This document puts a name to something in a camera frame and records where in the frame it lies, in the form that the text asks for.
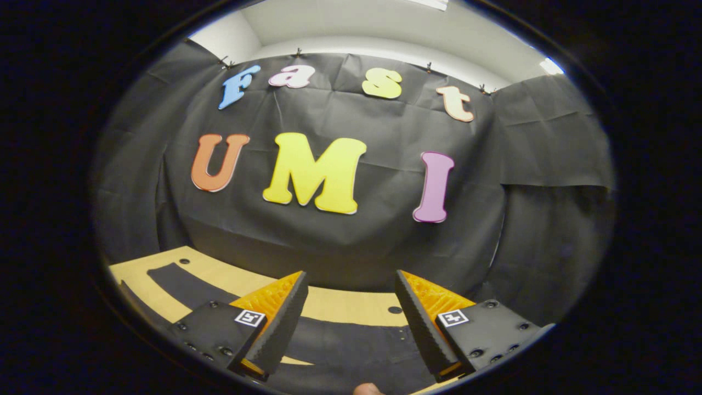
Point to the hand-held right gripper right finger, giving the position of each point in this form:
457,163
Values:
425,334

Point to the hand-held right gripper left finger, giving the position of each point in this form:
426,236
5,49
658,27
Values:
279,334

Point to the dark grey jeans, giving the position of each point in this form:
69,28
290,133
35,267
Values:
351,345

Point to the black backdrop cloth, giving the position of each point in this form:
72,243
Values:
384,131

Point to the ceiling light panel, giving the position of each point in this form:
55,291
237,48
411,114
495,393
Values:
433,4
550,66

